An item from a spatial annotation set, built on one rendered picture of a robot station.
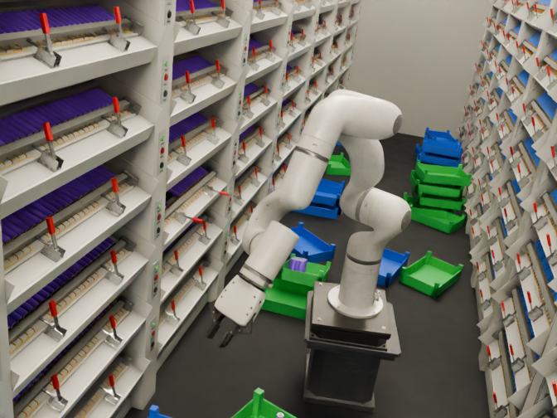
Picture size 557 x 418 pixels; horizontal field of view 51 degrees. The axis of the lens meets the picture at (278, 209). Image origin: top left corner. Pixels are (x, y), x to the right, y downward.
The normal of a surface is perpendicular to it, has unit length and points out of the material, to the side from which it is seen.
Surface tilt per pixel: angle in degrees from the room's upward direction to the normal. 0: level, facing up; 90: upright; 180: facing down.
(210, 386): 0
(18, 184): 22
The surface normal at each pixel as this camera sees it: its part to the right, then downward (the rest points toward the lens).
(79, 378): 0.48, -0.76
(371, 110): 0.22, -0.04
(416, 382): 0.12, -0.91
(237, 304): -0.31, -0.21
